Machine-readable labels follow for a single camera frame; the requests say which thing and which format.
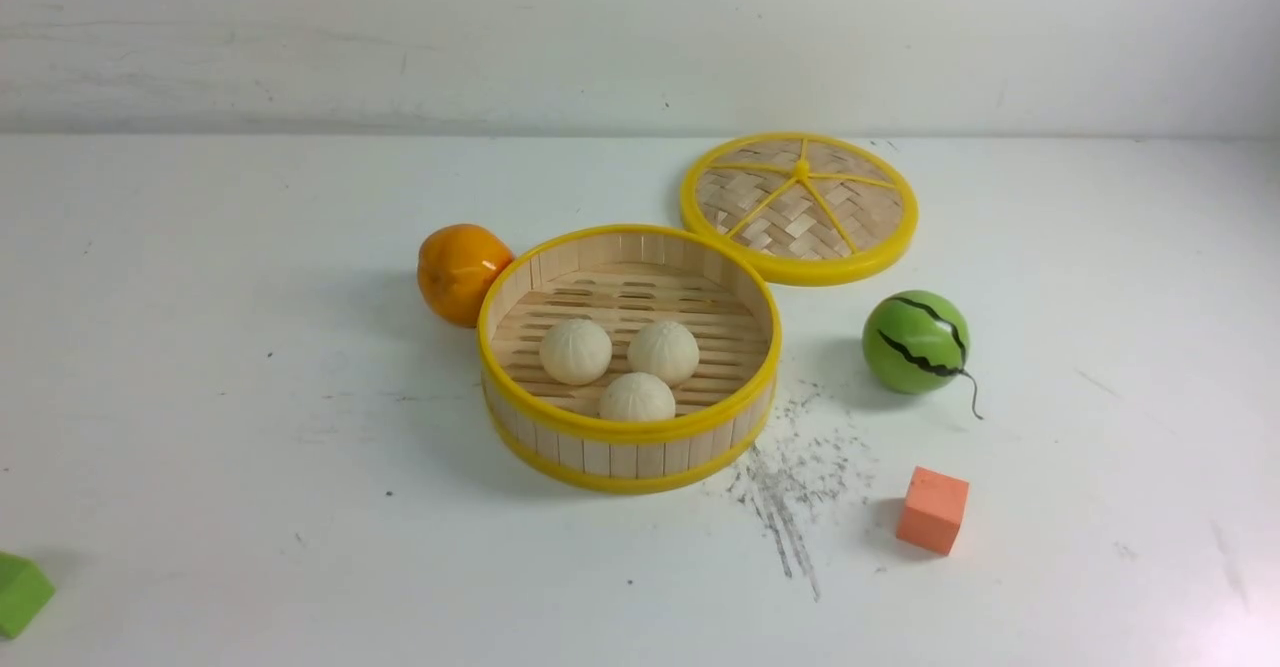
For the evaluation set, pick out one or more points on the cream toy bun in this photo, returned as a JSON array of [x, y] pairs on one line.
[[576, 352], [637, 397], [664, 349]]

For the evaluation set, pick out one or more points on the bamboo steamer tray yellow rim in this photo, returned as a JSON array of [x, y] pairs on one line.
[[624, 277]]

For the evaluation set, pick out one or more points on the woven bamboo steamer lid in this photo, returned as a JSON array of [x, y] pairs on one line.
[[804, 210]]

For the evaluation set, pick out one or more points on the orange toy tangerine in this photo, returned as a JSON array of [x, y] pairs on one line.
[[457, 266]]

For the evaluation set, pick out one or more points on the green toy watermelon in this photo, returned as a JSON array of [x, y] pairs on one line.
[[915, 342]]

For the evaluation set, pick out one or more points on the orange foam cube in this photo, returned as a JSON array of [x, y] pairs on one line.
[[933, 511]]

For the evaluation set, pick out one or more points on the green foam block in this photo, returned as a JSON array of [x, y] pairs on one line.
[[25, 589]]

